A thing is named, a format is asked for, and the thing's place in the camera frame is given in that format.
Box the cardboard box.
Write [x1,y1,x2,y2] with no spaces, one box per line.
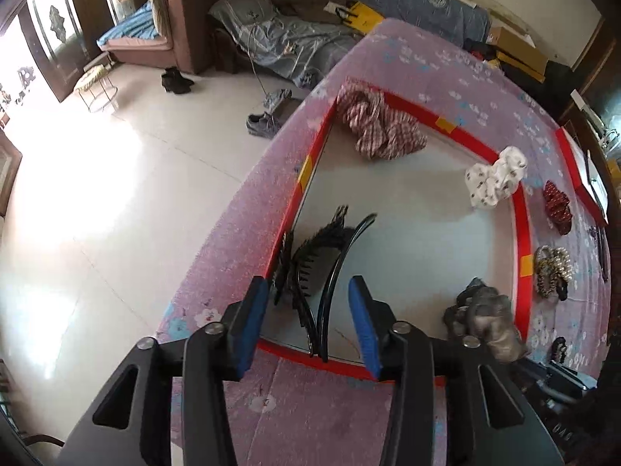
[487,24,549,81]

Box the yellow paper bag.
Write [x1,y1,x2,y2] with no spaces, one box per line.
[323,1,387,36]

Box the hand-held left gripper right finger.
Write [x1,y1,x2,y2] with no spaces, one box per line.
[348,275,566,466]

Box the pink floral bedsheet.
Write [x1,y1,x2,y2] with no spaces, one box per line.
[155,18,614,466]

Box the dark red dotted scrunchie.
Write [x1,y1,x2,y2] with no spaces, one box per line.
[542,179,573,236]

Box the brown jacket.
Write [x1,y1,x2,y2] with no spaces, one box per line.
[272,0,351,23]

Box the wooden glass door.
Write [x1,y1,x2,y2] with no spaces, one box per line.
[0,0,146,104]

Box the white tray with red border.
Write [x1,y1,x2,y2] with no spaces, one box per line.
[257,88,534,384]

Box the pink brown sofa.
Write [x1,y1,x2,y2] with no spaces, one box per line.
[99,0,272,76]

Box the round wire stool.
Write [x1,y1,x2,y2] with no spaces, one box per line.
[74,64,118,113]

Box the grey sheer scrunchie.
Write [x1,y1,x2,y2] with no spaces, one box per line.
[442,276,529,362]

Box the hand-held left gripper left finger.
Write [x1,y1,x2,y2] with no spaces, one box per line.
[57,276,271,466]

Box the grey floral blanket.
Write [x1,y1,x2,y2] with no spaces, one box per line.
[208,0,362,90]

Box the white floral scrunchie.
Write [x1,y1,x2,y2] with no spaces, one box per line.
[465,146,529,209]

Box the pair of black boots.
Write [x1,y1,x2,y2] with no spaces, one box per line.
[161,67,195,94]

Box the black headband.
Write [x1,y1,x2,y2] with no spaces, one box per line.
[315,212,378,362]

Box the blue seat cushion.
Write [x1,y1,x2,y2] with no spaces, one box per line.
[97,2,162,42]

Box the black claw hair clip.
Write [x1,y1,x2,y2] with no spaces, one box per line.
[288,206,350,350]

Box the red plaid scrunchie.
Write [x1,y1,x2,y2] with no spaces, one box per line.
[337,79,428,160]

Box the grey shoe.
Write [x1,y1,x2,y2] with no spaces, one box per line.
[246,113,283,137]
[263,89,293,110]

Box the white green bead bracelet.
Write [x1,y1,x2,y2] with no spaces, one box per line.
[550,247,573,278]

